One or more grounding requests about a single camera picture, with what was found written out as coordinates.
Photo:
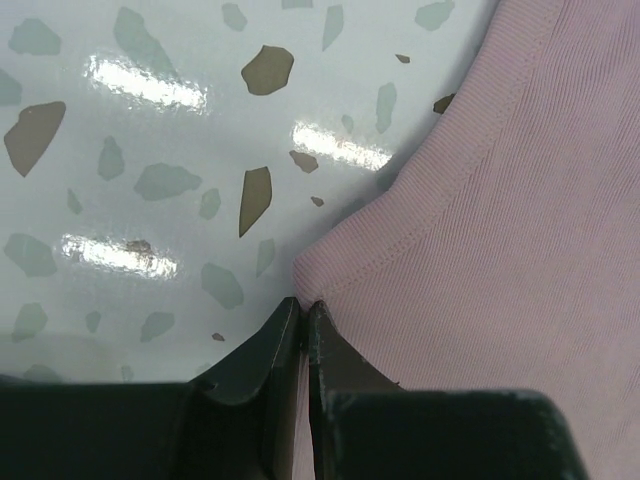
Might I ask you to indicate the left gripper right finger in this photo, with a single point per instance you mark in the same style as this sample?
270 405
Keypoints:
365 426

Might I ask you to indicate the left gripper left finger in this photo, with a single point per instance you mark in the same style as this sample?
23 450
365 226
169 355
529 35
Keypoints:
236 420

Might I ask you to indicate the pink tank top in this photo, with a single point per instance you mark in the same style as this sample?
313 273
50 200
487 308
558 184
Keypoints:
506 252

